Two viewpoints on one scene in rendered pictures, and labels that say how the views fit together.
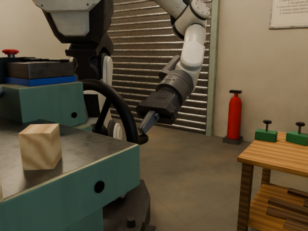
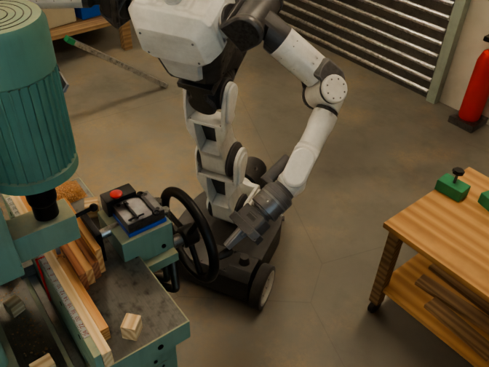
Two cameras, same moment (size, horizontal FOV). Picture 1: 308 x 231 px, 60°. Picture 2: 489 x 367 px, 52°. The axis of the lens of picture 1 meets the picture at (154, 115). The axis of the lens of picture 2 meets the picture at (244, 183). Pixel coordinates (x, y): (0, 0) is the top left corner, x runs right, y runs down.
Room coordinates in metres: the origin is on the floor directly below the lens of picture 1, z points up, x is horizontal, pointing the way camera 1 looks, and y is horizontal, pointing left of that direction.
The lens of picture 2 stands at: (-0.26, -0.25, 1.82)
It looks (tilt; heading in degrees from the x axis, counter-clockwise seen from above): 40 degrees down; 15
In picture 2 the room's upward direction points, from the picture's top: 2 degrees clockwise
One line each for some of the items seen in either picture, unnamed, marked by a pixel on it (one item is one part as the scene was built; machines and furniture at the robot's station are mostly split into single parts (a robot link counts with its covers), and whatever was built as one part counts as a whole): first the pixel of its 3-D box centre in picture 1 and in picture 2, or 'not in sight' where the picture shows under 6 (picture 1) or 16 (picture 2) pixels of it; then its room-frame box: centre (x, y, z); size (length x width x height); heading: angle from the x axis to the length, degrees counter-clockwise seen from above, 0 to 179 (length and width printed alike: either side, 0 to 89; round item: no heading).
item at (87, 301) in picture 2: not in sight; (50, 243); (0.43, 0.41, 0.92); 0.62 x 0.02 x 0.04; 53
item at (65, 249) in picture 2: not in sight; (69, 258); (0.39, 0.34, 0.93); 0.18 x 0.02 x 0.06; 53
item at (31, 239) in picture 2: not in sight; (42, 232); (0.37, 0.37, 1.03); 0.14 x 0.07 x 0.09; 143
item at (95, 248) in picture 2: not in sight; (82, 234); (0.46, 0.34, 0.94); 0.21 x 0.01 x 0.08; 53
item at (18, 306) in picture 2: not in sight; (14, 306); (0.30, 0.46, 0.82); 0.03 x 0.03 x 0.03; 71
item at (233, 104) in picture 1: (234, 116); (481, 83); (2.96, -0.92, 0.30); 0.19 x 0.18 x 0.60; 146
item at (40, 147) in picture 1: (41, 145); (131, 326); (0.27, 0.12, 0.92); 0.04 x 0.03 x 0.04; 6
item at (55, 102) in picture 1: (36, 104); (136, 229); (0.54, 0.24, 0.91); 0.15 x 0.14 x 0.09; 53
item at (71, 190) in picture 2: not in sight; (59, 192); (0.60, 0.50, 0.91); 0.12 x 0.09 x 0.03; 143
